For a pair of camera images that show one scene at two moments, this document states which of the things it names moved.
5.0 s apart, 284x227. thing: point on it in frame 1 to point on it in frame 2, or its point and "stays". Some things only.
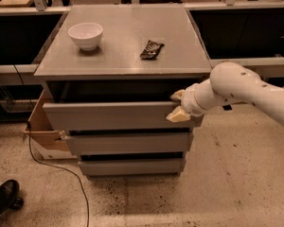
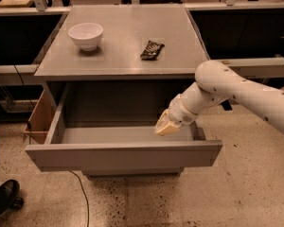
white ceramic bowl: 86,35 stays
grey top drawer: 112,115 to 118,148
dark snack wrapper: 151,50 stays
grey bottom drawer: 132,166 stays
